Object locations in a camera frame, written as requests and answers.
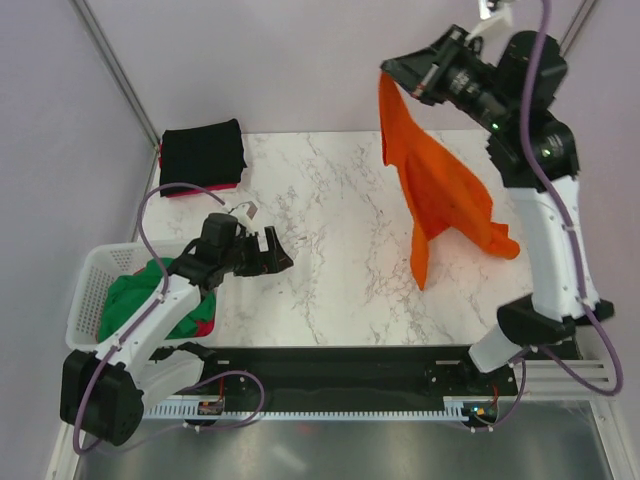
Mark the orange t-shirt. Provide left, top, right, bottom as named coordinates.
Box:
left=378, top=73, right=520, bottom=290

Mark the black folded t-shirt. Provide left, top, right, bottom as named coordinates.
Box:
left=159, top=118, right=247, bottom=191

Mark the aluminium frame post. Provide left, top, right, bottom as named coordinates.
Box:
left=69, top=0, right=160, bottom=151
left=559, top=0, right=600, bottom=57

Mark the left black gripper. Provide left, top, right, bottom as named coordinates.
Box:
left=220, top=227, right=292, bottom=277

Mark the red t-shirt in basket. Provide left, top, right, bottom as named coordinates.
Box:
left=130, top=260, right=217, bottom=340

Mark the white plastic basket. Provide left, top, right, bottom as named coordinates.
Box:
left=65, top=238, right=221, bottom=354

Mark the left aluminium frame post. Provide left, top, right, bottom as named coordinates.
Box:
left=69, top=0, right=160, bottom=151

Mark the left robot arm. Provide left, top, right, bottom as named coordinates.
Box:
left=59, top=213, right=294, bottom=446

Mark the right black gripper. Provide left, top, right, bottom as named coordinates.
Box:
left=382, top=22, right=516, bottom=132

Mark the green t-shirt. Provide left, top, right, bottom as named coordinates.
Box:
left=96, top=257, right=218, bottom=345

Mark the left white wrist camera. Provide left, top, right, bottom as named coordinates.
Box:
left=222, top=201, right=258, bottom=234

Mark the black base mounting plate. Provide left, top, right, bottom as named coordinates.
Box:
left=188, top=346, right=517, bottom=413

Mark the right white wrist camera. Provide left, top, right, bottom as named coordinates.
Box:
left=465, top=0, right=514, bottom=42

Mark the right aluminium frame post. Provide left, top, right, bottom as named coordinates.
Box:
left=559, top=0, right=600, bottom=57

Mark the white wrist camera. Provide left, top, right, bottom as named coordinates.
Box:
left=222, top=201, right=258, bottom=234
left=465, top=0, right=514, bottom=42

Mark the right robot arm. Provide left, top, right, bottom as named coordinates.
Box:
left=380, top=25, right=615, bottom=394

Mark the white slotted cable duct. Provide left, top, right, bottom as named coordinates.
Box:
left=144, top=397, right=501, bottom=421

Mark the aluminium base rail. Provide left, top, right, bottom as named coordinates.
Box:
left=523, top=360, right=615, bottom=400

